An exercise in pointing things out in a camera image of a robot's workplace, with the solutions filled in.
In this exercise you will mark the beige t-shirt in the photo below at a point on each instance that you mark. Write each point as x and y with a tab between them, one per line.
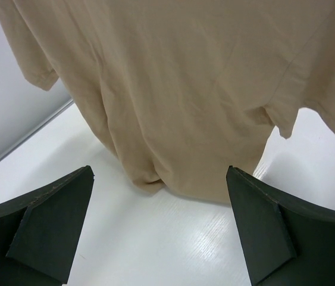
179	91

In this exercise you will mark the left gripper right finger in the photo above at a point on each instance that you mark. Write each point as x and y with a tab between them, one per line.
285	240

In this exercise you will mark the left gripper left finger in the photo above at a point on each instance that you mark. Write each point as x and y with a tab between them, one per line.
40	230

